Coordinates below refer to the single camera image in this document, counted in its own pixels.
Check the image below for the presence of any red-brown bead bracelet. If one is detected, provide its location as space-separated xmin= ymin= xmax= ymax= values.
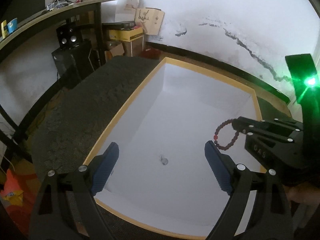
xmin=213 ymin=119 xmax=240 ymax=151

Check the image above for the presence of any orange red floor toy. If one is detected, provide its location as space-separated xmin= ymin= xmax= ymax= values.
xmin=1 ymin=170 xmax=40 ymax=235

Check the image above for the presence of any dark green table mat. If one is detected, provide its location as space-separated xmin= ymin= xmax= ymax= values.
xmin=26 ymin=55 xmax=293 ymax=240

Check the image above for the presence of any yellow white storage box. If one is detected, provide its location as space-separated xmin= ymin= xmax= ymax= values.
xmin=85 ymin=57 xmax=262 ymax=239

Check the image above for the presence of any red object on floor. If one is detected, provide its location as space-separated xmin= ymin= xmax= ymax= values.
xmin=139 ymin=48 xmax=161 ymax=60

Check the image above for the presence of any black subwoofer cabinet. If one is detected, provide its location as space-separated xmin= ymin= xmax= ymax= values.
xmin=52 ymin=40 xmax=100 ymax=89

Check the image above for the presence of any brown kraft paper bag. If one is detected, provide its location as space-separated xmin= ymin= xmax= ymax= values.
xmin=135 ymin=8 xmax=165 ymax=35

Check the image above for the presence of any brown open carton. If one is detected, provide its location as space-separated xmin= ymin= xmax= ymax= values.
xmin=105 ymin=41 xmax=125 ymax=61

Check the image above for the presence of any yellow cardboard box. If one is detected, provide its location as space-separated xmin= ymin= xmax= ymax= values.
xmin=106 ymin=27 xmax=144 ymax=42

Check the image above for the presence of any black speaker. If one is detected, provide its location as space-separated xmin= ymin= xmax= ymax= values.
xmin=56 ymin=24 xmax=83 ymax=50

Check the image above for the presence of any white paper gift bag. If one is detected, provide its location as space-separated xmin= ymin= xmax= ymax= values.
xmin=101 ymin=0 xmax=139 ymax=23

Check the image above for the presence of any black desk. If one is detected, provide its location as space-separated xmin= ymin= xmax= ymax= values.
xmin=0 ymin=0 xmax=118 ymax=165

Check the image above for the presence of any blue paper cup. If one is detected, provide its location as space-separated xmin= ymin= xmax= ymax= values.
xmin=7 ymin=18 xmax=18 ymax=34

